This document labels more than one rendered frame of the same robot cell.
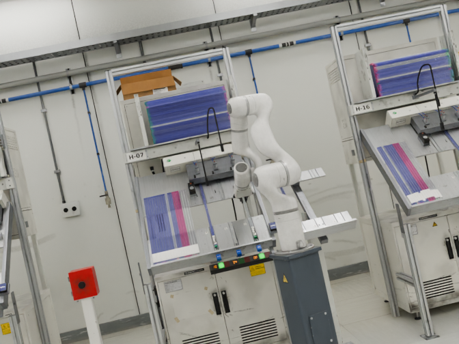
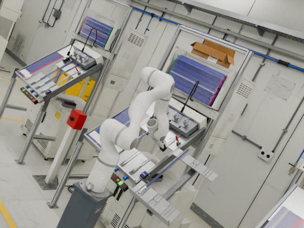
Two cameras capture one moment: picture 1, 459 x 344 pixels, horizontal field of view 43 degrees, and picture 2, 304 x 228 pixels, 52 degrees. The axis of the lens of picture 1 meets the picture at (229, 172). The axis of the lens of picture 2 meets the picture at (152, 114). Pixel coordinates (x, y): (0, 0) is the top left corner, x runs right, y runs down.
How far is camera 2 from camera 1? 218 cm
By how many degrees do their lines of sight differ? 44
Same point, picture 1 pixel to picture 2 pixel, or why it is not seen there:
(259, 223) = (147, 167)
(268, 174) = (106, 126)
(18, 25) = not seen: outside the picture
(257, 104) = (155, 81)
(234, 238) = (126, 161)
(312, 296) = (70, 222)
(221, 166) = (178, 121)
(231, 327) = (112, 209)
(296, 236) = (92, 179)
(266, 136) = (135, 104)
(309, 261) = (84, 201)
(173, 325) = not seen: hidden behind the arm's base
